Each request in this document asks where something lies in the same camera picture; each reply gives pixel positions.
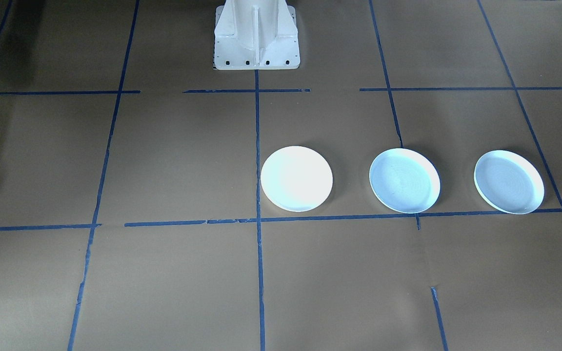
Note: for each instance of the white round plate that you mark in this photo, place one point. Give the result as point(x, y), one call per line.
point(296, 178)

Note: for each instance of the light blue round plate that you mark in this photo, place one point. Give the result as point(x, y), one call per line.
point(509, 182)
point(404, 181)

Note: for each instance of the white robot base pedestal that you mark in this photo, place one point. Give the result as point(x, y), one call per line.
point(256, 46)

